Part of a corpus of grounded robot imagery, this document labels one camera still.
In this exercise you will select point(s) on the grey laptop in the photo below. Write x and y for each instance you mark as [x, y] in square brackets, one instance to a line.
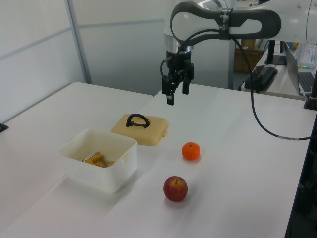
[297, 72]

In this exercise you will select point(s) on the black table clamp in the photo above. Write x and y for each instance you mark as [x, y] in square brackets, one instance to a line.
[3, 128]

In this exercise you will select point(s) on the grey partition post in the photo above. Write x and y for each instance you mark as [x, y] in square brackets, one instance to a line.
[79, 42]

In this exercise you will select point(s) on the black electronic box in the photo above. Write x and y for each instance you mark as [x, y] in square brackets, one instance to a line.
[265, 75]

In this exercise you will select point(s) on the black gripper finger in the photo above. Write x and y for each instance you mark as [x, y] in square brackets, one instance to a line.
[185, 86]
[170, 89]

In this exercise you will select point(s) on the red apple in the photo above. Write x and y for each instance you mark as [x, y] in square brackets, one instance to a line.
[175, 189]

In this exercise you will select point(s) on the white plastic container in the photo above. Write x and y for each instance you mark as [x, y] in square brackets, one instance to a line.
[99, 173]

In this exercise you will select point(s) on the black monitor stand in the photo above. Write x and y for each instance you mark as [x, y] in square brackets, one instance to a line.
[272, 54]

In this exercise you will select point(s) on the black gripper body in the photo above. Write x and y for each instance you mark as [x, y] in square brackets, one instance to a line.
[182, 60]

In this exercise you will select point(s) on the black robot mount frame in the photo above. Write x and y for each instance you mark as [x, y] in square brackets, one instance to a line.
[301, 198]

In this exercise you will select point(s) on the orange clamp tool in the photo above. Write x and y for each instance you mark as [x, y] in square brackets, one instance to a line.
[97, 160]

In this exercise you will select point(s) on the brown cardboard box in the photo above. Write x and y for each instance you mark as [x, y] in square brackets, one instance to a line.
[244, 59]

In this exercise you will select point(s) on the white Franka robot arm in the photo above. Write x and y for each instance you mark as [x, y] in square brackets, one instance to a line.
[247, 23]

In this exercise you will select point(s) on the orange mandarin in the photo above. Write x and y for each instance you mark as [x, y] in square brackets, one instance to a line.
[191, 151]

